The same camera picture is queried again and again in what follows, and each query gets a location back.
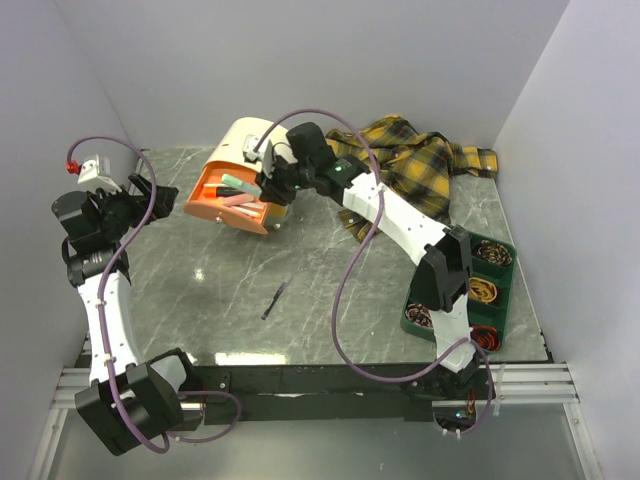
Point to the white pen orange cap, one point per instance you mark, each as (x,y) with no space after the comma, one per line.
(253,206)

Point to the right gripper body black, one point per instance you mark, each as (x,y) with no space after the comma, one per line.
(294,176)

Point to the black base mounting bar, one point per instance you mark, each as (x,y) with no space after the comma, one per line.
(257,393)

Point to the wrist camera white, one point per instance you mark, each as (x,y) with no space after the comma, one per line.
(94,174)
(259,152)

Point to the green compartment tray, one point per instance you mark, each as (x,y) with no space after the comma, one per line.
(495,314)

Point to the black thin pen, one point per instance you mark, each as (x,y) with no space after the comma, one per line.
(274,300)

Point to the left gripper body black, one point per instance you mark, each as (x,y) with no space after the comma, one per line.
(119,211)

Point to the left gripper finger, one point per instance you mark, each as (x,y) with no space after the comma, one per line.
(164,202)
(141,187)

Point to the orange black highlighter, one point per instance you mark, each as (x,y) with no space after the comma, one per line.
(220,192)

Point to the pink top drawer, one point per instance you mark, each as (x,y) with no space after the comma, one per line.
(205,208)

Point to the brown patterned hair band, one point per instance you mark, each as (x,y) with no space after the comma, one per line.
(419,315)

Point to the yellow drawer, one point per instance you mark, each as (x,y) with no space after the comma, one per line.
(277,213)

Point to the orange black hair band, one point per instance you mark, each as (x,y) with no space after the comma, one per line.
(486,337)

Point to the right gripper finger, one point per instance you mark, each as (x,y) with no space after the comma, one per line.
(267,182)
(277,196)

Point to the tan hair band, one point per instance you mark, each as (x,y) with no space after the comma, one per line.
(482,290)

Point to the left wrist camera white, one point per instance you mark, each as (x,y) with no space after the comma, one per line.
(94,174)

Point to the aluminium rail frame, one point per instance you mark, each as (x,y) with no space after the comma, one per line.
(202,287)

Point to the orange pink highlighter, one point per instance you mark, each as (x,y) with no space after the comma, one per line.
(235,200)

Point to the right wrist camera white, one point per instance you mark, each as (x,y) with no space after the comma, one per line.
(259,152)

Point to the yellow plaid shirt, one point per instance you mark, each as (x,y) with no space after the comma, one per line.
(419,166)

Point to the green highlighter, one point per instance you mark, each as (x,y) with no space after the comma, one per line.
(241,185)

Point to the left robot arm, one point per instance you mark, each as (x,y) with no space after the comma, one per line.
(129,400)

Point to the dark floral hair band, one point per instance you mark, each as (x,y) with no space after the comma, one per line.
(493,252)

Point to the cream round drawer organizer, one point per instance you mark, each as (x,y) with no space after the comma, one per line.
(230,147)

